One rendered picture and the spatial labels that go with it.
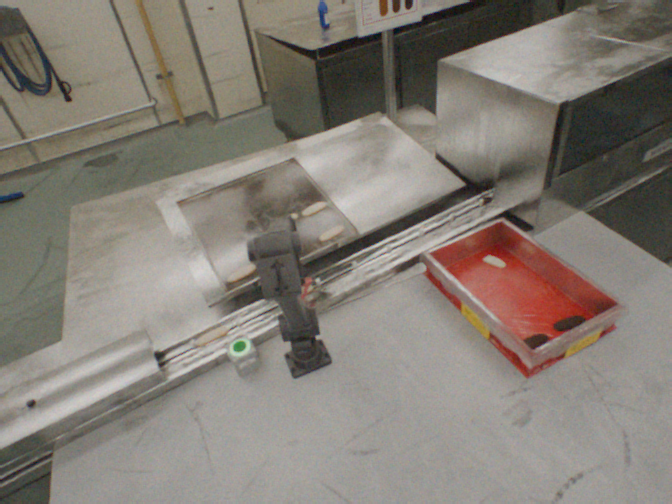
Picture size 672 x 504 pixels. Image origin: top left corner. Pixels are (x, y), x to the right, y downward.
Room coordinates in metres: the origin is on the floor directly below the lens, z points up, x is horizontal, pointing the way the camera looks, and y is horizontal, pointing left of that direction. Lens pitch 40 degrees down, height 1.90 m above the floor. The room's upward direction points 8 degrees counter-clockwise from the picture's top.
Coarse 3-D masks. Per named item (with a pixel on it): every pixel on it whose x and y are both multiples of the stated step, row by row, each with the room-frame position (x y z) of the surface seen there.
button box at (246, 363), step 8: (248, 352) 0.82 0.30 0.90; (256, 352) 0.82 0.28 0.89; (232, 360) 0.80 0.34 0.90; (240, 360) 0.80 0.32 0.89; (248, 360) 0.81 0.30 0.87; (256, 360) 0.82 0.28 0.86; (240, 368) 0.80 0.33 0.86; (248, 368) 0.81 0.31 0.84; (256, 368) 0.81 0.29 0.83; (240, 376) 0.79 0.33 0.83
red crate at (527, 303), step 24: (456, 264) 1.11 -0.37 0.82; (480, 264) 1.10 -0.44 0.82; (480, 288) 0.99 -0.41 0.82; (504, 288) 0.98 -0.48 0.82; (528, 288) 0.96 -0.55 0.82; (552, 288) 0.95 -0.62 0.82; (504, 312) 0.88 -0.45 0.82; (528, 312) 0.87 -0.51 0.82; (552, 312) 0.86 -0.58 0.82; (576, 312) 0.85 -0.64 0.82; (528, 336) 0.79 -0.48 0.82; (552, 336) 0.78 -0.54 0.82; (600, 336) 0.75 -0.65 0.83; (552, 360) 0.70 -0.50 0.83
